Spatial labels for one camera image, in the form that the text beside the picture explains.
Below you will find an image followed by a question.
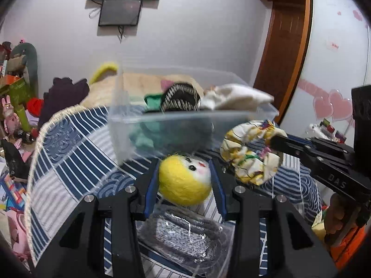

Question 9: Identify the dark purple cloth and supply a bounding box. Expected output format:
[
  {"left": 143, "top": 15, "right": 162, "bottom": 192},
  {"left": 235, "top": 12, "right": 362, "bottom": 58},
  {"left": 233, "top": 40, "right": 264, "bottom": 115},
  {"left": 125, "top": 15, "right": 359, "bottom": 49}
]
[{"left": 38, "top": 77, "right": 90, "bottom": 128}]

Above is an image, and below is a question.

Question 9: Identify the black striped plush toy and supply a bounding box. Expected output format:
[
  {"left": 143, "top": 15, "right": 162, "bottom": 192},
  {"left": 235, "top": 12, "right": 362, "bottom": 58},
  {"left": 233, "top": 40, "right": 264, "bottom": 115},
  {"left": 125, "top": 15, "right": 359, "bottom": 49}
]
[{"left": 159, "top": 79, "right": 204, "bottom": 114}]

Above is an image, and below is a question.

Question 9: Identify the clear plastic storage bin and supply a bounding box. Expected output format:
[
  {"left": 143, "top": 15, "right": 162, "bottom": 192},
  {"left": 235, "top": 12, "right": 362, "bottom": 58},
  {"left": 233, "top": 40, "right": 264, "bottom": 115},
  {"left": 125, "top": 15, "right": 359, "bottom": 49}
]
[{"left": 108, "top": 64, "right": 279, "bottom": 166}]

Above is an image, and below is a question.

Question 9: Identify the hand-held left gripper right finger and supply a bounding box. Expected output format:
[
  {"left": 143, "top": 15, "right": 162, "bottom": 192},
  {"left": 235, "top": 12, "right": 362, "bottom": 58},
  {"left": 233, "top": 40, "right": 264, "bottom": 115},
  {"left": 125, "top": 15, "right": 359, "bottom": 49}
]
[{"left": 208, "top": 159, "right": 341, "bottom": 278}]

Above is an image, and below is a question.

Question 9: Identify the black pointed object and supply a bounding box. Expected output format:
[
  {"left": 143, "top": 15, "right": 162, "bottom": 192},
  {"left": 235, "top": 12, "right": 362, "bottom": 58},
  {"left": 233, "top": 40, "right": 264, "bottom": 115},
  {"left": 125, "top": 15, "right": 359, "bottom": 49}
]
[{"left": 0, "top": 138, "right": 30, "bottom": 183}]

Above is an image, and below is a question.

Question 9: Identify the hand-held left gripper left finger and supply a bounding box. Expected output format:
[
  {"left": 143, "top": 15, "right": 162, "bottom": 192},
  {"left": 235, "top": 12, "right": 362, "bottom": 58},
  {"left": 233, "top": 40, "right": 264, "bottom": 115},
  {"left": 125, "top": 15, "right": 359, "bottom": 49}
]
[{"left": 30, "top": 160, "right": 162, "bottom": 278}]

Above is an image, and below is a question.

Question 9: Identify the blue striped blanket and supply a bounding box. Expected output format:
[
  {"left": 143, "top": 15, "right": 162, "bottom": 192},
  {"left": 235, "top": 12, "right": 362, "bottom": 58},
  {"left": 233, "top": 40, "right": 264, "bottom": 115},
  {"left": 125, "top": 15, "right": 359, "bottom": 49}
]
[{"left": 25, "top": 106, "right": 323, "bottom": 278}]

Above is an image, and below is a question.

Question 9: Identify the red soft item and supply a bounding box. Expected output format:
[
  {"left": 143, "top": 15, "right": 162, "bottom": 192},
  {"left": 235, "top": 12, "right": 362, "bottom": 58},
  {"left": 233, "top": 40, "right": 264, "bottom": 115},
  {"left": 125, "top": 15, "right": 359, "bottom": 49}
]
[{"left": 27, "top": 98, "right": 45, "bottom": 114}]

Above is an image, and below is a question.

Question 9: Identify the green cloth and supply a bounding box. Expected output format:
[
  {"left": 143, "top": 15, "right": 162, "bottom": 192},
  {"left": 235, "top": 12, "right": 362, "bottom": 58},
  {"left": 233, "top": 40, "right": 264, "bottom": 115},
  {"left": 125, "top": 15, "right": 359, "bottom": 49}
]
[{"left": 129, "top": 93, "right": 164, "bottom": 152}]

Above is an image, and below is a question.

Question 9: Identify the grey-green plush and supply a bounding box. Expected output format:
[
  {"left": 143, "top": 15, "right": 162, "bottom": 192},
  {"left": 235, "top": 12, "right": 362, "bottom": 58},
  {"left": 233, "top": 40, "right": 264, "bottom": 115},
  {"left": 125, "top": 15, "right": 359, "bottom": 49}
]
[{"left": 10, "top": 42, "right": 39, "bottom": 94}]

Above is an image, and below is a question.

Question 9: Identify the green bottle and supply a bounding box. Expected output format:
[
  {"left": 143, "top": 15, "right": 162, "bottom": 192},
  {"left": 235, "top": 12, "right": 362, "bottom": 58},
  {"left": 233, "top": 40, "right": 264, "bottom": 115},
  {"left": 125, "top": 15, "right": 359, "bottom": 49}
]
[{"left": 16, "top": 104, "right": 31, "bottom": 131}]

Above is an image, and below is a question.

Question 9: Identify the white door with pink hearts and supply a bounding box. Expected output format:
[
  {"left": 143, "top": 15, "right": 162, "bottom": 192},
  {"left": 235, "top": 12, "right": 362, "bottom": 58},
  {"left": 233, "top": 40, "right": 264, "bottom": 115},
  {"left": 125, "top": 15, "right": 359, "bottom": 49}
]
[{"left": 279, "top": 0, "right": 371, "bottom": 147}]

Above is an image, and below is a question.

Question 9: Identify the yellow patterned fabric scrunchie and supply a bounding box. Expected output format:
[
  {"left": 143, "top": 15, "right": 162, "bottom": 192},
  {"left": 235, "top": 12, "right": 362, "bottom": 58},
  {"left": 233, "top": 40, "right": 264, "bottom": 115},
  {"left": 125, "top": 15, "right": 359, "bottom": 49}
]
[{"left": 220, "top": 120, "right": 287, "bottom": 185}]

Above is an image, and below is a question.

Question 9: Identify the brown wooden wardrobe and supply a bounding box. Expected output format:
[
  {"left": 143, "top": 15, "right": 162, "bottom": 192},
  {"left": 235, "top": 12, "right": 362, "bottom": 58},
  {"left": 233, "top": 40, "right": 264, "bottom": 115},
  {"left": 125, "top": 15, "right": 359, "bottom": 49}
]
[{"left": 243, "top": 0, "right": 314, "bottom": 120}]

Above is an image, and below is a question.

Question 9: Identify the white soft cloth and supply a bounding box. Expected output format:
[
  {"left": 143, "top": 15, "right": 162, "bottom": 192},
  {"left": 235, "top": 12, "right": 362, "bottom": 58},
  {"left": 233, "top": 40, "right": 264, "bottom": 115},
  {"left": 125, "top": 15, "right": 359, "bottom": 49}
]
[{"left": 200, "top": 83, "right": 274, "bottom": 111}]

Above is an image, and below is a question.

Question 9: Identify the pink bunny toy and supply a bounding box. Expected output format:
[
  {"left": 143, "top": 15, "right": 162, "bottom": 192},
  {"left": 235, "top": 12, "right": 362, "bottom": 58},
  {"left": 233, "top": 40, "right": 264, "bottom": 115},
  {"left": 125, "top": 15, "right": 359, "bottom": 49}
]
[{"left": 1, "top": 97, "right": 21, "bottom": 136}]

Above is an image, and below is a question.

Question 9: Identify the person's right hand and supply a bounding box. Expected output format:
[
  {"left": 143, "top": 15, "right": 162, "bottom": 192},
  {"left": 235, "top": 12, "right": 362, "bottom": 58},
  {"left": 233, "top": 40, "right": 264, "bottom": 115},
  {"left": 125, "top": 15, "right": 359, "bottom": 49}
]
[{"left": 323, "top": 193, "right": 349, "bottom": 236}]

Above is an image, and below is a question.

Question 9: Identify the grey knit in plastic bag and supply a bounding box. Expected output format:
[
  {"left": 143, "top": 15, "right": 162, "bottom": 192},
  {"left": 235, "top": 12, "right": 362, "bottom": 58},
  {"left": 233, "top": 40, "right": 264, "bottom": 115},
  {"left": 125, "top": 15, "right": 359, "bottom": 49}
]
[{"left": 138, "top": 205, "right": 236, "bottom": 270}]

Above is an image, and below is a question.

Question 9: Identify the yellow round plush toy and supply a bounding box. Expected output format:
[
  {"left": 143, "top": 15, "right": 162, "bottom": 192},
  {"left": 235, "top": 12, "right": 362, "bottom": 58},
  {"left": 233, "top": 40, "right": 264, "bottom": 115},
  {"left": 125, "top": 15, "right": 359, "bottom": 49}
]
[{"left": 158, "top": 154, "right": 212, "bottom": 207}]

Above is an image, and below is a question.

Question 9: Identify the pile of small colourful items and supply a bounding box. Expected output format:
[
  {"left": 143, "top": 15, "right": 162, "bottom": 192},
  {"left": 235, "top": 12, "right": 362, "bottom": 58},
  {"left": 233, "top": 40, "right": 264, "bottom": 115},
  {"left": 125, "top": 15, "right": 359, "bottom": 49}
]
[{"left": 307, "top": 118, "right": 348, "bottom": 144}]

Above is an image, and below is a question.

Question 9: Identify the yellow plush item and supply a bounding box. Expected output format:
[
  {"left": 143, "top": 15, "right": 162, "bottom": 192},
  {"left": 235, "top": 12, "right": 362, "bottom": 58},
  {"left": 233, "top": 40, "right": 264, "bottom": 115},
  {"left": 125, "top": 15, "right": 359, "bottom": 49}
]
[{"left": 89, "top": 61, "right": 119, "bottom": 85}]

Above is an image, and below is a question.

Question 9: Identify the wall-mounted screen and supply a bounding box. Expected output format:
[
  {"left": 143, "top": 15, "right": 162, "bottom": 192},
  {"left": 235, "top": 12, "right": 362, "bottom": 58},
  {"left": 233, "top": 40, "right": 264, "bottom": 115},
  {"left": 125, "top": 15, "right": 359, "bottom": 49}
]
[{"left": 98, "top": 0, "right": 143, "bottom": 27}]

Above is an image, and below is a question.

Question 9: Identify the green cardboard box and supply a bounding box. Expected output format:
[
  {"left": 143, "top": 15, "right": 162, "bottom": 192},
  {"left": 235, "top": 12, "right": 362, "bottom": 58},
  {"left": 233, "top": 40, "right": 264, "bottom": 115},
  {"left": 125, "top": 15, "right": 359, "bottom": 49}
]
[{"left": 0, "top": 75, "right": 32, "bottom": 105}]

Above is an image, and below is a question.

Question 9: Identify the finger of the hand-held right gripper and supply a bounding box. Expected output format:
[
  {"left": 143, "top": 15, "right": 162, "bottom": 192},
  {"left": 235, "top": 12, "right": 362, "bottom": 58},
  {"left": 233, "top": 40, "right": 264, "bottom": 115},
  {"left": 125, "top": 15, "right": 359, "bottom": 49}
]
[
  {"left": 269, "top": 135, "right": 323, "bottom": 175},
  {"left": 285, "top": 134, "right": 355, "bottom": 163}
]

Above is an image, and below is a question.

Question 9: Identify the beige blanket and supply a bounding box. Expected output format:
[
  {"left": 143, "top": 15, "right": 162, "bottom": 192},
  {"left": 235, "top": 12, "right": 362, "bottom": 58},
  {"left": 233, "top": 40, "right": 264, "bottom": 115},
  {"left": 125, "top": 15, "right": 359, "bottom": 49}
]
[{"left": 79, "top": 72, "right": 204, "bottom": 108}]

